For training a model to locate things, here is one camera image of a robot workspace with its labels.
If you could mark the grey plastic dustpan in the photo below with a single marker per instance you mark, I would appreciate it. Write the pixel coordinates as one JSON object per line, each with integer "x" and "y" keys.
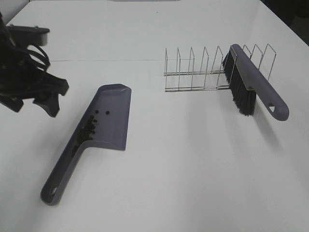
{"x": 116, "y": 98}

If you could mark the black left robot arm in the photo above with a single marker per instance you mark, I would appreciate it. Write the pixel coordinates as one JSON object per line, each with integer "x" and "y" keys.
{"x": 2, "y": 29}

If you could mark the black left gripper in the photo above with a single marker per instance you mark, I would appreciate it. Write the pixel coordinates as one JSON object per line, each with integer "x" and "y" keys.
{"x": 21, "y": 69}

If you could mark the metal wire dish rack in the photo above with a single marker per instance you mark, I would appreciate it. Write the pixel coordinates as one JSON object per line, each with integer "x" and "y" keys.
{"x": 205, "y": 70}

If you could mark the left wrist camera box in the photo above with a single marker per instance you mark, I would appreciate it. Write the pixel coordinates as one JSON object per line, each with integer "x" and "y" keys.
{"x": 28, "y": 35}

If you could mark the pile of coffee beans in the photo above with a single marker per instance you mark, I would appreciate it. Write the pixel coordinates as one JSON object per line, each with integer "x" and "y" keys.
{"x": 93, "y": 130}

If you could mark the grey hand brush black bristles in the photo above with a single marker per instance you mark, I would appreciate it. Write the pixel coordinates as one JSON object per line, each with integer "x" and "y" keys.
{"x": 246, "y": 83}

